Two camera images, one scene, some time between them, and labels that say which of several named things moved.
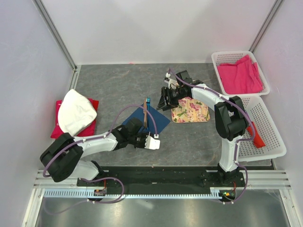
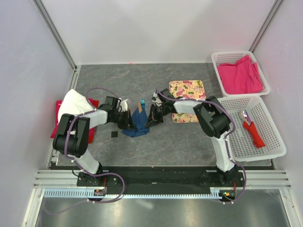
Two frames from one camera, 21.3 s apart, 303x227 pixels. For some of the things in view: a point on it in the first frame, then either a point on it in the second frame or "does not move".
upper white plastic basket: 238,73 does not move
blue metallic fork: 148,103 → 142,102
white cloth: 76,111 does not move
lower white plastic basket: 274,145 does not move
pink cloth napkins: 245,77 does not move
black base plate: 186,178 does not move
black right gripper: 164,91 → 153,118
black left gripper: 143,145 → 128,123
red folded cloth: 57,132 does not move
